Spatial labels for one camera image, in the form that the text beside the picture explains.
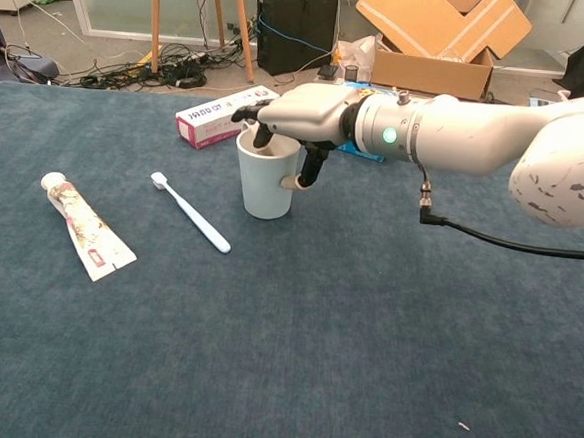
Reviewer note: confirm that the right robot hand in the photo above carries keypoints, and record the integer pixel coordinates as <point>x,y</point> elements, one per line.
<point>304,112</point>

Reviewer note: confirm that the pale blue plastic cup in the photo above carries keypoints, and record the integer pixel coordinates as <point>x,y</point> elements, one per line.
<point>266,187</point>

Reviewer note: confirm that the light blue toothbrush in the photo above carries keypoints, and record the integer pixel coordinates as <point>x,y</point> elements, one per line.
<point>194,217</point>

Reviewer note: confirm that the white patterned toothpaste tube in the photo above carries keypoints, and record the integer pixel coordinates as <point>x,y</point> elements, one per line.
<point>88,227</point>

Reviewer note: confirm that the white toothpaste carton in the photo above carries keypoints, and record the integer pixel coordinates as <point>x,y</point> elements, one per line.
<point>208,123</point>

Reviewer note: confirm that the blue cookie box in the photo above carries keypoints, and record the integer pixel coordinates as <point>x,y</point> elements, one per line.
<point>362,154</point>

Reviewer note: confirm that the black computer tower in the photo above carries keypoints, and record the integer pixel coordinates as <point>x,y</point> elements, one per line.
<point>295,34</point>

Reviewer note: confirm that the white plastic bag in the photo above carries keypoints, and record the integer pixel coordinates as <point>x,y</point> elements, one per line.
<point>356,50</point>

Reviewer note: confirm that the open cardboard box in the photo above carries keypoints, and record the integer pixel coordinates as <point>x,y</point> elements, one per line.
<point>433,63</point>

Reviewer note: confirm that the wooden easel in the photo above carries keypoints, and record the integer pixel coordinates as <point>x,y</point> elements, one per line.
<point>155,19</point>

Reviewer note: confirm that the blue felt table mat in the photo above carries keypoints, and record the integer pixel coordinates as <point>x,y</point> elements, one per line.
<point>262,352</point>

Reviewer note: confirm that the dark blue machine base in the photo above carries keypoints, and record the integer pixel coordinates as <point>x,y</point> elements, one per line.
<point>12,66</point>

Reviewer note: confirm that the tiny white scrap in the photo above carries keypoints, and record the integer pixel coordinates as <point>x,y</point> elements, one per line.
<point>463,425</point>

